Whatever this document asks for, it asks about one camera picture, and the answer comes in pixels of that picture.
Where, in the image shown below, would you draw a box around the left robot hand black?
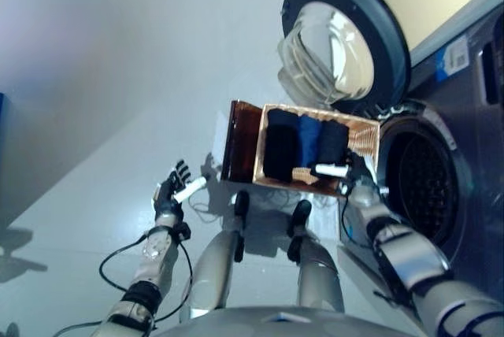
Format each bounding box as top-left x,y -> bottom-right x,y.
152,159 -> 208,222

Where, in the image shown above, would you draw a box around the right robot hand black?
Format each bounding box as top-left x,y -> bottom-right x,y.
310,150 -> 376,197

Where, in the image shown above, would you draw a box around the dark grey garment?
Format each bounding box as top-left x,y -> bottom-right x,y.
316,120 -> 351,167

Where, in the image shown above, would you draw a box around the blue garment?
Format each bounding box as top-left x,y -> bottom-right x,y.
293,116 -> 324,169

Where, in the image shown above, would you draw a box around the black garment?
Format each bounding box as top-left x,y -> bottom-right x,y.
262,109 -> 304,181

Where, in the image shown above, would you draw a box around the washing machine drum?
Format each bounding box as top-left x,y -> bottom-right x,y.
337,8 -> 504,314

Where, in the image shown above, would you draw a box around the round glass washing machine door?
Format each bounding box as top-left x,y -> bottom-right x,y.
275,0 -> 413,112

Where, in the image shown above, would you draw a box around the blue white machine label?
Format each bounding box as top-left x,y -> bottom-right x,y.
435,33 -> 472,78

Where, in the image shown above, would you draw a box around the large rectangular wicker basket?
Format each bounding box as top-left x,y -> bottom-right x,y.
251,103 -> 381,198

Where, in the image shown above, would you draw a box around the left silver robot leg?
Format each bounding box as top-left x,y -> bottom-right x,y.
179,191 -> 251,323

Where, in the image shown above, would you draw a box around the silver robot leg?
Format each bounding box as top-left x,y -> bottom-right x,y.
179,191 -> 251,323
287,199 -> 346,313

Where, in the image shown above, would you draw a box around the brown translucent stool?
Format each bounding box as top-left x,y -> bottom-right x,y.
220,100 -> 265,185

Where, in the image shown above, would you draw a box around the right silver robot leg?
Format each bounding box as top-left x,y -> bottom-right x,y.
287,199 -> 346,313

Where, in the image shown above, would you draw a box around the grey robot torso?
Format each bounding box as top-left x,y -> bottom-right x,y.
153,305 -> 399,337

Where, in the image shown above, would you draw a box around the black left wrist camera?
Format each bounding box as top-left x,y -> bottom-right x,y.
172,222 -> 193,242

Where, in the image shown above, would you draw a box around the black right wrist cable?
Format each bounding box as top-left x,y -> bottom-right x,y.
339,193 -> 375,251

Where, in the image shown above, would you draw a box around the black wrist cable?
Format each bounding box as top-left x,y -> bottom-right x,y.
50,233 -> 195,337
339,193 -> 375,251

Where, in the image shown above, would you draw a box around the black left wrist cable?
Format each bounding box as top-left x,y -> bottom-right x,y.
50,233 -> 195,337

